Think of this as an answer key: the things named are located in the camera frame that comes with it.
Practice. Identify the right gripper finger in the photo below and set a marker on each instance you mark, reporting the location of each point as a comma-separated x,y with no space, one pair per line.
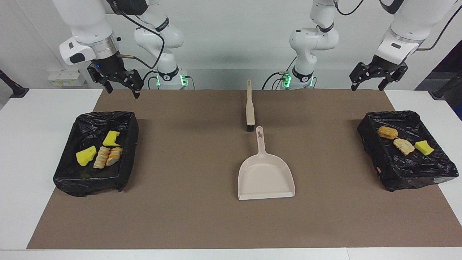
136,92
108,86

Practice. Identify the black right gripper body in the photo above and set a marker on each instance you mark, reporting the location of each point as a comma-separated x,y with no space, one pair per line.
112,70

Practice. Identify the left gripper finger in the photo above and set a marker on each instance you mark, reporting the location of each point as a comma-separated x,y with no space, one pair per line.
354,86
382,85

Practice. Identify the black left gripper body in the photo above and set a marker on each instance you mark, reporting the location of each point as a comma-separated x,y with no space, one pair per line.
379,70

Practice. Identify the brown toy peanut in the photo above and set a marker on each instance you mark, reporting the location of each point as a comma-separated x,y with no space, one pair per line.
387,132

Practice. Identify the green and yellow sponge piece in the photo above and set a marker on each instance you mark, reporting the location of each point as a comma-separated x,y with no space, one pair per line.
110,138

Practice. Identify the small toy croissant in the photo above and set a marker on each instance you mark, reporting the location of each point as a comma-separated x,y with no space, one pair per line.
403,146

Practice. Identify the toy sliced bread chunk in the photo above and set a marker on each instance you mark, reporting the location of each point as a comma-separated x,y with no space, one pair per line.
101,157
114,156

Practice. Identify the large yellow sponge piece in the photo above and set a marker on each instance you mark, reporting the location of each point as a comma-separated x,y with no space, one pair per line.
86,155

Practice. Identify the small yellow sponge piece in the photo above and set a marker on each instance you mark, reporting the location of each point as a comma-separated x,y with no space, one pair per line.
424,147

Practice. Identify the beige brush black bristles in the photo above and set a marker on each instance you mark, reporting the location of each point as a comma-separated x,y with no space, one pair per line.
249,108

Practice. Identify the beige plastic dustpan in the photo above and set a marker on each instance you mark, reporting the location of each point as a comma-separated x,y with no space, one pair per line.
265,177

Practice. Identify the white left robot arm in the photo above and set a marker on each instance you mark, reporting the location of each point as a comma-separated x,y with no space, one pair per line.
397,39

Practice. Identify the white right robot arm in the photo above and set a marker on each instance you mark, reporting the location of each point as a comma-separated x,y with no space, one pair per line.
90,32

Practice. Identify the black bin with pink mark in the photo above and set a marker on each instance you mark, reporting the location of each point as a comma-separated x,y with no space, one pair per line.
397,166

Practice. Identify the black bag-lined bin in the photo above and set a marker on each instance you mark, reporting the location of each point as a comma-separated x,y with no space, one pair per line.
94,180

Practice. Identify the black stand foot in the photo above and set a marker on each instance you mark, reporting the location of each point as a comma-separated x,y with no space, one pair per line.
16,90
442,92

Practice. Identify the brown table mat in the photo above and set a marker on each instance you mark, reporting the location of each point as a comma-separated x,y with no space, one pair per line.
216,216

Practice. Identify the white wall socket box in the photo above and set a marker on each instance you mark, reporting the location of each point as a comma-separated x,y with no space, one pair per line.
66,77

